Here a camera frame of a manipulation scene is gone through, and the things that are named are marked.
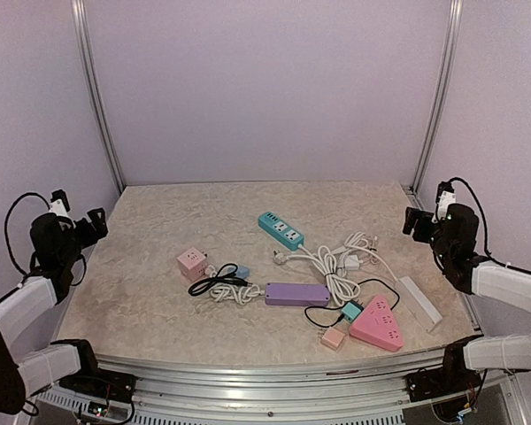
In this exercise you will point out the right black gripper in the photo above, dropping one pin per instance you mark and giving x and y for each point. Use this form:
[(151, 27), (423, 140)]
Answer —
[(411, 220)]

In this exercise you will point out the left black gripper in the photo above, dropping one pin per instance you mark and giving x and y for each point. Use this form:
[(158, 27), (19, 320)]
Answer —
[(98, 224)]

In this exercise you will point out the white power strip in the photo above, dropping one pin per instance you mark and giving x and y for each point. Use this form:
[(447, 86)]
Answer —
[(419, 305)]

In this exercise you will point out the pink small plug adapter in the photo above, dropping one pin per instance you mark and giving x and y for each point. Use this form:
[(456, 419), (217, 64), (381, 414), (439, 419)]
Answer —
[(192, 264)]

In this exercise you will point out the pink triangular power strip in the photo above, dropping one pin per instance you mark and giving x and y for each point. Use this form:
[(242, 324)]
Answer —
[(376, 325)]

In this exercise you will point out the teal plug adapter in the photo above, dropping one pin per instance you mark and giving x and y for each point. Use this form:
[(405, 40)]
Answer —
[(351, 310)]

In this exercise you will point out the teal power strip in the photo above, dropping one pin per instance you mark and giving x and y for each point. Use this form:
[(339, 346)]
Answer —
[(281, 231)]

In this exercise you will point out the light blue small plug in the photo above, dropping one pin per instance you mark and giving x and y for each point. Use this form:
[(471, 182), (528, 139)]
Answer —
[(242, 272)]

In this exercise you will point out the purple power strip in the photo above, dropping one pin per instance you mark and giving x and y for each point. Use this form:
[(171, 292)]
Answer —
[(296, 294)]

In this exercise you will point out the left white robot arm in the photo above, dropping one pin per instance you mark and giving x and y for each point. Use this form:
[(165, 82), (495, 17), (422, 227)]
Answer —
[(19, 380)]

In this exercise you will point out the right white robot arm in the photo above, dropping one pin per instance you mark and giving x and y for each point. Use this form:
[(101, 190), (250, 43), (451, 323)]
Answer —
[(510, 353)]

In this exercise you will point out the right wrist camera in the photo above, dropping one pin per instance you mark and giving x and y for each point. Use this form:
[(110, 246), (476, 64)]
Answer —
[(445, 196)]

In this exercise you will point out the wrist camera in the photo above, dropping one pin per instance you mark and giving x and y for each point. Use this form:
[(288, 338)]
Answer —
[(445, 196), (59, 201)]

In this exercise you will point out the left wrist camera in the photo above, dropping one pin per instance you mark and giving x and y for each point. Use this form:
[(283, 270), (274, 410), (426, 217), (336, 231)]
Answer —
[(59, 201)]

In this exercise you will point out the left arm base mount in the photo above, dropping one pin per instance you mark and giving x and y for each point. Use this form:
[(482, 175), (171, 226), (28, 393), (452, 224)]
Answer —
[(106, 384)]

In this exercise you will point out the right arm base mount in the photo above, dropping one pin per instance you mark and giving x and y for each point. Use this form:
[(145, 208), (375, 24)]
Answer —
[(438, 385)]

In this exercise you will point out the aluminium front frame rail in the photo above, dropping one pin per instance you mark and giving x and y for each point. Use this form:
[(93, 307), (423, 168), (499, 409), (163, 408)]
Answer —
[(384, 390)]

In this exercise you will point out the right aluminium corner post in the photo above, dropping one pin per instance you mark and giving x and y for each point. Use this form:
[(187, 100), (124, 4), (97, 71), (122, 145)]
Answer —
[(441, 93)]

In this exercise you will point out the aluminium corner post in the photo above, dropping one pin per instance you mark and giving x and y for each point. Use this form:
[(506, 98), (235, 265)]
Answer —
[(84, 43), (441, 93)]

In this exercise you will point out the left aluminium corner post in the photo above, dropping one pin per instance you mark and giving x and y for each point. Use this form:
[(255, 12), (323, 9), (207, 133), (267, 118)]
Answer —
[(84, 43)]

